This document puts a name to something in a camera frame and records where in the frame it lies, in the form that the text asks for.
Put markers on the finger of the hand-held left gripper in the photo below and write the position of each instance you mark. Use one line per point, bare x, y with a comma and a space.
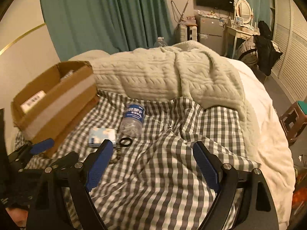
68, 159
42, 146

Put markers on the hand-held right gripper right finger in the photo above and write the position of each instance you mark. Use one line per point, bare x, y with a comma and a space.
206, 165

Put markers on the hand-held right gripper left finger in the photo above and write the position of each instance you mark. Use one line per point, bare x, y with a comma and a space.
100, 163

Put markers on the brown cardboard box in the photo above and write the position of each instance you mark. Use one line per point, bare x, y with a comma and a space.
60, 100

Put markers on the person's left hand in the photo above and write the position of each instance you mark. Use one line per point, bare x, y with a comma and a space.
15, 218

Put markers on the light blue tissue packet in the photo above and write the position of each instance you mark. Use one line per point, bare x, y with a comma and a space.
102, 135

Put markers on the white labelled box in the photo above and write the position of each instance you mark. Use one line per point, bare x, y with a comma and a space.
33, 100

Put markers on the clear plastic bottle blue label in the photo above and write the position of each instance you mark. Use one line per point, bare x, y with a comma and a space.
132, 124

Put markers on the grey checkered bed sheet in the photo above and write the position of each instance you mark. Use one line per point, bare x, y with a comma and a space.
156, 172

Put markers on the orange plastic bag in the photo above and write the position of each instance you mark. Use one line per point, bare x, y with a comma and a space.
302, 196

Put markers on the cream pillow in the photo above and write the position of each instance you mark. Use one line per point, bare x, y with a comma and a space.
91, 55

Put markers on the cream knitted blanket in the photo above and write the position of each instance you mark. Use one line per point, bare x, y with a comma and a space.
156, 71

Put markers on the brown stool teal seat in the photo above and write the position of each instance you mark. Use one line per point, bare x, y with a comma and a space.
302, 107

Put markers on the dark jacket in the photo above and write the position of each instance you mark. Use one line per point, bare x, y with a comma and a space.
263, 52

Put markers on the large clear water bottle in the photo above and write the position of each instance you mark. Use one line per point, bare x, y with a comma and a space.
160, 43

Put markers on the grey small fridge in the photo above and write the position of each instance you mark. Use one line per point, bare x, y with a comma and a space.
211, 33

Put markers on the white heater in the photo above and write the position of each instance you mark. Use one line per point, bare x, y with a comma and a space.
186, 33

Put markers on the white dressing table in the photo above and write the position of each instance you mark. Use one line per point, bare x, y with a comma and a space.
233, 32

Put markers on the wide teal curtain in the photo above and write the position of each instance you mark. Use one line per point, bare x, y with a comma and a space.
96, 16

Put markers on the white louvered wardrobe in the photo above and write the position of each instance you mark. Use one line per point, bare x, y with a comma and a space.
292, 52

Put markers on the black bag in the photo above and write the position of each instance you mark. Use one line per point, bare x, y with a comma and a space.
263, 28

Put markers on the white oval mirror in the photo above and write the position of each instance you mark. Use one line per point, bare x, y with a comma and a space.
243, 9

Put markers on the narrow teal curtain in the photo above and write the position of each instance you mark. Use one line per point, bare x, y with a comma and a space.
259, 0

